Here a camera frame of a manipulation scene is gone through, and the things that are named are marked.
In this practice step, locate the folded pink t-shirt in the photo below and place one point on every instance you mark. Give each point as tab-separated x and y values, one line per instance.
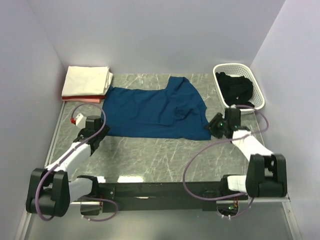
83	100

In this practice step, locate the folded red t-shirt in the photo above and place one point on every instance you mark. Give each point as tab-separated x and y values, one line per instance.
83	97

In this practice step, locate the black clothes in basket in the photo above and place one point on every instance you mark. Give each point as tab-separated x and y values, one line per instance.
235	90

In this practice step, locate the blue t-shirt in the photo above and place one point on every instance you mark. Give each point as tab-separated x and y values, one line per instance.
177	111

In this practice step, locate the black base beam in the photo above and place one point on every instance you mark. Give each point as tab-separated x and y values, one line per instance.
153	196

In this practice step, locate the folded white t-shirt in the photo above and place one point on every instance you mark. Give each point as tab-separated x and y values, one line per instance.
86	81

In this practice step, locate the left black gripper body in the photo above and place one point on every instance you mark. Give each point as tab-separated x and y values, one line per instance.
103	132

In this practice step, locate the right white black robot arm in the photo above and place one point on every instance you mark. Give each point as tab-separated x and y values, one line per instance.
266	176

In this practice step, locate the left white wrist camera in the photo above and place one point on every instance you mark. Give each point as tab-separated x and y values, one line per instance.
79	121

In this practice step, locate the aluminium rail frame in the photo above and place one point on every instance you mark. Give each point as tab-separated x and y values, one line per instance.
266	219

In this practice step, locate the white plastic laundry basket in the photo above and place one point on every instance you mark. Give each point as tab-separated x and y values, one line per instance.
239	70

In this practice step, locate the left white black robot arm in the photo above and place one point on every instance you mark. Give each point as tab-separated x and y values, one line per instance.
50	191

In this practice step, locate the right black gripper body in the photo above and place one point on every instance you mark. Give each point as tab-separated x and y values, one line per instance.
217	125

